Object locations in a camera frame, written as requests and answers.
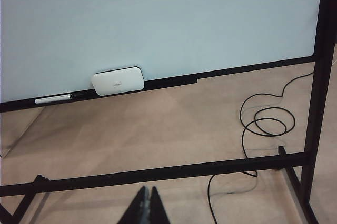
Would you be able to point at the whiteboard with black frame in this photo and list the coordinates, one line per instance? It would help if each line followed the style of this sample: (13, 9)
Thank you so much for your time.
(158, 24)

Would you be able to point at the white marker with black cap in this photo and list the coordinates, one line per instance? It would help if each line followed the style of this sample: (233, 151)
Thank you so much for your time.
(52, 99)

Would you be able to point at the white rectangular whiteboard eraser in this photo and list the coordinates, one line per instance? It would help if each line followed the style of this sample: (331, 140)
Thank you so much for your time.
(118, 82)

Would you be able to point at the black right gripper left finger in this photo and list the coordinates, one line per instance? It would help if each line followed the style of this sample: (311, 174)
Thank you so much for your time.
(139, 208)

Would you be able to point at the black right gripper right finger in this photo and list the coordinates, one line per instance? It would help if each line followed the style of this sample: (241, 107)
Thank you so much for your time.
(157, 211)

